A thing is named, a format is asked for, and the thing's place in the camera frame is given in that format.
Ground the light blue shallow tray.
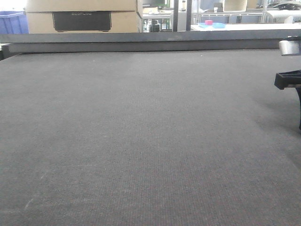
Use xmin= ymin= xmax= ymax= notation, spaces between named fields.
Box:
xmin=198 ymin=22 xmax=226 ymax=29

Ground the black conveyor belt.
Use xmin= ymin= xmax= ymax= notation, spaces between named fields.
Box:
xmin=0 ymin=50 xmax=301 ymax=226

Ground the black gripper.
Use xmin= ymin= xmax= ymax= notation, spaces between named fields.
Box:
xmin=274 ymin=69 xmax=301 ymax=132

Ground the cardboard box with black print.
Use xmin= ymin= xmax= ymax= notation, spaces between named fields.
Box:
xmin=25 ymin=0 xmax=143 ymax=34

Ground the dark conveyor side rail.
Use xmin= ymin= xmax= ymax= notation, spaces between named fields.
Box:
xmin=0 ymin=29 xmax=301 ymax=53

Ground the blue plastic crate far left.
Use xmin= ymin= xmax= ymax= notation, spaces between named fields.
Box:
xmin=0 ymin=10 xmax=29 ymax=34

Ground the pink block on tray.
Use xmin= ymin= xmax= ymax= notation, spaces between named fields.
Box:
xmin=205 ymin=20 xmax=213 ymax=26

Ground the white background table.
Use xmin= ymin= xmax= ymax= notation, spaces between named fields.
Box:
xmin=191 ymin=23 xmax=301 ymax=31

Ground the black vertical post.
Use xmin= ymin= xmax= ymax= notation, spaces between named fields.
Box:
xmin=186 ymin=0 xmax=192 ymax=31

